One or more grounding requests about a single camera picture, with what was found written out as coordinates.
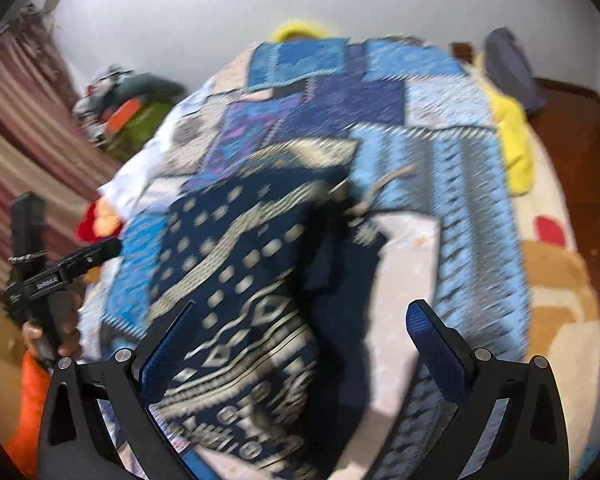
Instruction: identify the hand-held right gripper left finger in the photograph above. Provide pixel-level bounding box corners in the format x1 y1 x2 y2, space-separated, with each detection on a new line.
36 301 197 480

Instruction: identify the striped curtain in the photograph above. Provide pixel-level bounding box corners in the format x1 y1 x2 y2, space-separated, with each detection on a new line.
0 7 122 311

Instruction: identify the navy patterned garment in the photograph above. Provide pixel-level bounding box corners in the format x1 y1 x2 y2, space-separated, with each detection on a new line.
147 142 416 480

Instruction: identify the blue patchwork blanket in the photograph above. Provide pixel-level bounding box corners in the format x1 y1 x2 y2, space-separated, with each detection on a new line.
77 37 533 480

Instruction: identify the person's left hand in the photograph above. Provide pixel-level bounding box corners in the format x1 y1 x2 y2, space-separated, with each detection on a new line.
21 287 85 361

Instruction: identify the red and orange plush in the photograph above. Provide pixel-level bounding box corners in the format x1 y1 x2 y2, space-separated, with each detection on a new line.
76 199 127 242

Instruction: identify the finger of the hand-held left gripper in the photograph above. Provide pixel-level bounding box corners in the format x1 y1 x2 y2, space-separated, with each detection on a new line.
55 236 124 281

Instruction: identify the beige printed bed sheet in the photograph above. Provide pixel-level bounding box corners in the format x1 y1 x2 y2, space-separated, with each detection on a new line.
472 55 600 466

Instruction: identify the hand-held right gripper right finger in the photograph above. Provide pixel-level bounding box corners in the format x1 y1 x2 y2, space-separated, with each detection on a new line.
405 299 571 480

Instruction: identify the pile of clothes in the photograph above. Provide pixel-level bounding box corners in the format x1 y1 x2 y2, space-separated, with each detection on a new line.
72 64 187 162

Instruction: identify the yellow blanket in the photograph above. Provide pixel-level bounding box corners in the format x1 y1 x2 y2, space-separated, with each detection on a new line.
475 52 535 197

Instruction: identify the orange cloth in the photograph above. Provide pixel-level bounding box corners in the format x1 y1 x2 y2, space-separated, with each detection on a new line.
4 350 53 478

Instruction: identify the white sheet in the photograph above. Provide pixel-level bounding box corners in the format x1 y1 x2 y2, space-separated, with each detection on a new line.
97 120 191 216

